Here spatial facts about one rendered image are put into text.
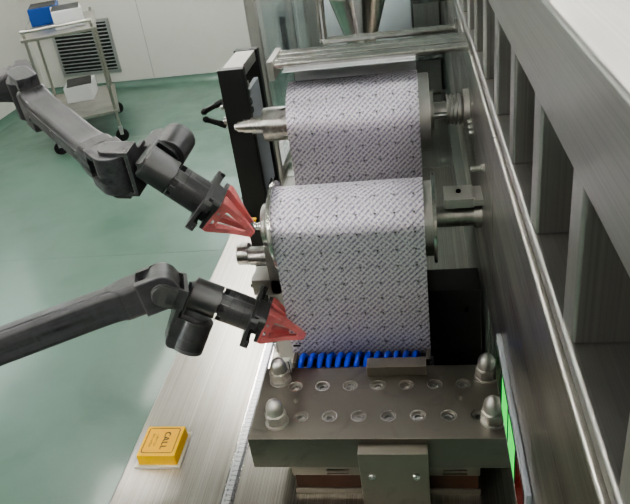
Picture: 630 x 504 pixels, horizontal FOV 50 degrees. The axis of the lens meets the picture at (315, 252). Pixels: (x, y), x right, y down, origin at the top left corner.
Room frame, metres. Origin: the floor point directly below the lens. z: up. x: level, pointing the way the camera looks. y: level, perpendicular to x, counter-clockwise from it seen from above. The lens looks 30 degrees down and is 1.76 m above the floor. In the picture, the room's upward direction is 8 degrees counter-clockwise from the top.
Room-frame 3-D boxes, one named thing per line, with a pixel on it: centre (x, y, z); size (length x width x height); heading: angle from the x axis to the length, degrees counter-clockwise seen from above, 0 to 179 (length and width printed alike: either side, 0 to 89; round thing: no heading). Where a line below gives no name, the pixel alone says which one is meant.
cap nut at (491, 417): (0.71, -0.22, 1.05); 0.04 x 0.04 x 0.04
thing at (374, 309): (0.91, -0.05, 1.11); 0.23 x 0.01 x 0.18; 79
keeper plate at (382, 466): (0.69, -0.07, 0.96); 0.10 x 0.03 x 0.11; 79
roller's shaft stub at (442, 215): (0.94, -0.23, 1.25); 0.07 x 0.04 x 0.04; 79
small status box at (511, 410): (0.55, -0.19, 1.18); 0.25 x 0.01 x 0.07; 169
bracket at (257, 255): (1.03, 0.09, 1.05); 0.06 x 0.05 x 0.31; 79
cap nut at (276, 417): (0.77, 0.09, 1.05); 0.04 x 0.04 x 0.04
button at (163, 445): (0.88, 0.31, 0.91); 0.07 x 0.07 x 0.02; 79
